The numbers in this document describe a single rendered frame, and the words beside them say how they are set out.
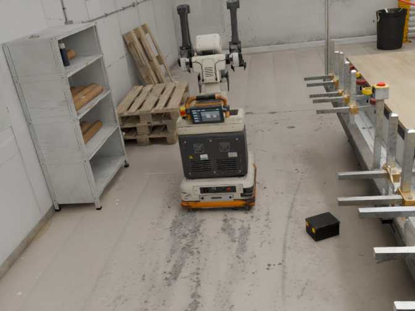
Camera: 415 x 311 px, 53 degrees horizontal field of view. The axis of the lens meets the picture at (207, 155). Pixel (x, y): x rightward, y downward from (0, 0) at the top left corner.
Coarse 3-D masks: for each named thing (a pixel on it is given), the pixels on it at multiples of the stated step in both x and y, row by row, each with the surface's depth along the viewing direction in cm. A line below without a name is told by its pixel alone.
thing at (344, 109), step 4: (328, 108) 302; (332, 108) 301; (336, 108) 300; (340, 108) 299; (344, 108) 298; (348, 108) 297; (360, 108) 296; (364, 108) 296; (368, 108) 296; (372, 108) 295; (316, 112) 302; (320, 112) 301; (324, 112) 301; (328, 112) 301; (332, 112) 300; (336, 112) 300
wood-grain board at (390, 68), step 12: (348, 60) 408; (360, 60) 397; (372, 60) 392; (384, 60) 386; (396, 60) 381; (408, 60) 376; (360, 72) 361; (372, 72) 356; (384, 72) 352; (396, 72) 348; (408, 72) 344; (372, 84) 327; (396, 84) 320; (408, 84) 316; (396, 96) 295; (408, 96) 292; (396, 108) 274; (408, 108) 272; (408, 120) 253
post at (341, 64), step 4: (340, 52) 334; (340, 56) 334; (340, 60) 336; (340, 64) 337; (340, 68) 339; (340, 72) 340; (340, 76) 341; (340, 80) 343; (340, 84) 344; (340, 88) 346
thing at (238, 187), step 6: (198, 186) 340; (204, 186) 340; (210, 186) 339; (216, 186) 338; (222, 186) 338; (228, 186) 337; (234, 186) 336; (240, 186) 335; (198, 192) 343; (204, 192) 342; (210, 192) 341; (216, 192) 340; (222, 192) 340; (228, 192) 339; (234, 192) 339; (240, 192) 338
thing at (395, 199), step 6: (342, 198) 191; (348, 198) 191; (354, 198) 190; (360, 198) 189; (366, 198) 189; (372, 198) 188; (378, 198) 188; (384, 198) 187; (390, 198) 186; (396, 198) 186; (402, 198) 185; (342, 204) 190; (348, 204) 190; (354, 204) 190; (360, 204) 189; (366, 204) 189; (372, 204) 188; (378, 204) 188; (384, 204) 188
